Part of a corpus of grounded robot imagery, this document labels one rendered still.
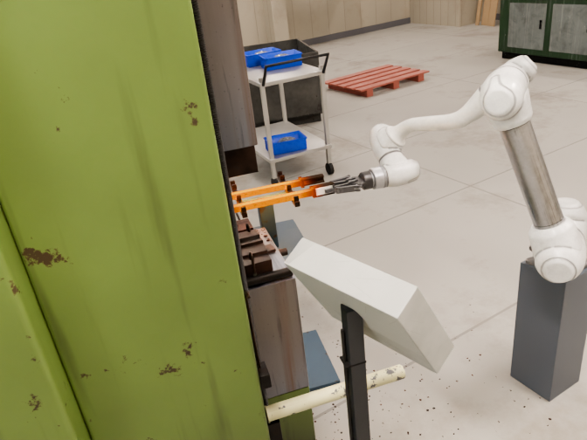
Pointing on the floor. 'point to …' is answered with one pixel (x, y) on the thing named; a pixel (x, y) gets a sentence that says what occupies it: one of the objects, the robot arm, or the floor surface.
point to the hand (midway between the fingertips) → (323, 189)
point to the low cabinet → (544, 31)
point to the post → (354, 330)
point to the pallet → (389, 75)
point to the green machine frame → (127, 216)
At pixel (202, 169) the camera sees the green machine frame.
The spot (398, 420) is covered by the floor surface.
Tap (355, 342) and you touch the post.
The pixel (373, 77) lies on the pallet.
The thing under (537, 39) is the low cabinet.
